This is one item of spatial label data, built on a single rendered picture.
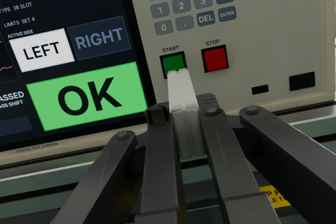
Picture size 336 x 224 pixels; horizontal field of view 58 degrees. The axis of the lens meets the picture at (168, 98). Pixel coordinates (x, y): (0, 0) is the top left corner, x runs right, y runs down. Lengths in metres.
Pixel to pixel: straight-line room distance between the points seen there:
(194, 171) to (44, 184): 0.14
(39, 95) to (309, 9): 0.26
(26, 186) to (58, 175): 0.03
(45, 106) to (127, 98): 0.08
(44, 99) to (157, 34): 0.12
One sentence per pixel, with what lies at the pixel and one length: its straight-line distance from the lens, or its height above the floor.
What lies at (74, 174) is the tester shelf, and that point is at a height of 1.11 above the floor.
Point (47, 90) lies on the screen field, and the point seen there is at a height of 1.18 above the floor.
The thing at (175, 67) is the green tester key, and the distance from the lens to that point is 0.28.
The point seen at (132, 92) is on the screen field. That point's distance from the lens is 0.29.
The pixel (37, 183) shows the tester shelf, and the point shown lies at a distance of 0.33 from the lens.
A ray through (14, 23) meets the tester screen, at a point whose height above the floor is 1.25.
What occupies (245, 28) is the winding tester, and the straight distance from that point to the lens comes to 0.28.
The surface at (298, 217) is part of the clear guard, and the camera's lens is 0.28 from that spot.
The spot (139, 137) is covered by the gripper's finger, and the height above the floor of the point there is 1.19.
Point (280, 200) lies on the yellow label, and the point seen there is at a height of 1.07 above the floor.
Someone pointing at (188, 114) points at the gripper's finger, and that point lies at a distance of 0.15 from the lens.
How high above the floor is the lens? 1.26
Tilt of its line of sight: 22 degrees down
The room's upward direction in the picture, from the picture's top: 13 degrees counter-clockwise
